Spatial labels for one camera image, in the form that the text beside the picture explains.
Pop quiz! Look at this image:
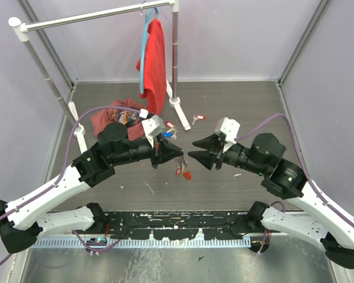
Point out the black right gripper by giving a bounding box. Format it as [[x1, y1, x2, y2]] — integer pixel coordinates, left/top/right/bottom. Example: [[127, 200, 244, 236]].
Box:
[[188, 131, 267, 175]]

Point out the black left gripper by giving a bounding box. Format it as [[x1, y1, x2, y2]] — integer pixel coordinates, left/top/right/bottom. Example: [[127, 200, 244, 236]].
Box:
[[111, 134, 185, 169]]

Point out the key with red tag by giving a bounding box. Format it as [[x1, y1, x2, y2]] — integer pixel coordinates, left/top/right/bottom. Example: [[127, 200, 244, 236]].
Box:
[[165, 121, 176, 130], [175, 166, 182, 175]]

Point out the red carabiner keyring with chain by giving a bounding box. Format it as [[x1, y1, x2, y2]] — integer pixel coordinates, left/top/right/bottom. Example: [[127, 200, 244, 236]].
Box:
[[180, 157, 192, 180]]

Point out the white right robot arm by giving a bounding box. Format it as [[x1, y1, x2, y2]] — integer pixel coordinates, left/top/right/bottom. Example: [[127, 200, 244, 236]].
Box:
[[188, 133, 354, 269]]

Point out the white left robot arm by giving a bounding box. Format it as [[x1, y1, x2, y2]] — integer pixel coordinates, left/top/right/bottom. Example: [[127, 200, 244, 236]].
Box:
[[0, 123, 183, 254]]

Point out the key with blue tag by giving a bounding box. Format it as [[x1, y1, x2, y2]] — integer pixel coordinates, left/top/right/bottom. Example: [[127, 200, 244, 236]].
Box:
[[162, 131, 176, 140]]

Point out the red tag key by rack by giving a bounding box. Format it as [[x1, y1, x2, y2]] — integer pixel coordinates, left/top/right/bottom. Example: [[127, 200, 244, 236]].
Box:
[[192, 115, 206, 125]]

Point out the crumpled maroon t-shirt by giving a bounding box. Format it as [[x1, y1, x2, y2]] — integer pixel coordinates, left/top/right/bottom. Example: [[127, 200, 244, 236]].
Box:
[[90, 108, 144, 141]]

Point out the red hanging t-shirt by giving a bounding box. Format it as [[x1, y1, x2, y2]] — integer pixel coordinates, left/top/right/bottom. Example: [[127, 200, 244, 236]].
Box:
[[139, 19, 166, 115]]

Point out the small circuit board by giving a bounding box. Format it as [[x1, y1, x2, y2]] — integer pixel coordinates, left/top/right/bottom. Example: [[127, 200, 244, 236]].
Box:
[[86, 237, 107, 246]]

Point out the blue clothes hanger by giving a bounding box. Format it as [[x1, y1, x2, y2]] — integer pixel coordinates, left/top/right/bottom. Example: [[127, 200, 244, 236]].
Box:
[[138, 6, 160, 94]]

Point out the white metal clothes rack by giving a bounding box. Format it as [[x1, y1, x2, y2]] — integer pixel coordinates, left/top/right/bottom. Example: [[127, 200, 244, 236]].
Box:
[[8, 0, 192, 154]]

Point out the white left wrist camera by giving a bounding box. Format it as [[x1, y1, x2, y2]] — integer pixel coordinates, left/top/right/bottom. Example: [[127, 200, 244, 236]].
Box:
[[139, 108, 166, 148]]

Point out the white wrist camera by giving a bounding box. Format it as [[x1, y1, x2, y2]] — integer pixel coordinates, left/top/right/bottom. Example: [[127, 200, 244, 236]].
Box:
[[139, 108, 166, 148], [214, 117, 241, 144]]

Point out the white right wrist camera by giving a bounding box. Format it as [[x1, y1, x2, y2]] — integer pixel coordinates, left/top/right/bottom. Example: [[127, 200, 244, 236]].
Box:
[[214, 117, 241, 144]]

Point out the perforated cable duct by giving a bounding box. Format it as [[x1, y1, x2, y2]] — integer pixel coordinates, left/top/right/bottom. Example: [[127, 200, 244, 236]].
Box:
[[31, 236, 251, 249]]

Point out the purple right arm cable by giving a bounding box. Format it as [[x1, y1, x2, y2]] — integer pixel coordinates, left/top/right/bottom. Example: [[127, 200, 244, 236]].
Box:
[[235, 114, 354, 235]]

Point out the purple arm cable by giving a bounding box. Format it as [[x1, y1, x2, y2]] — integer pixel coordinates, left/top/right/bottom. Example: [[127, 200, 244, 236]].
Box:
[[235, 114, 354, 235], [0, 106, 144, 271]]

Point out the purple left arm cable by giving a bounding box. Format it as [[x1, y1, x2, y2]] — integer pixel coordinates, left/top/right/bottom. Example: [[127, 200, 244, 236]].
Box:
[[0, 106, 144, 271]]

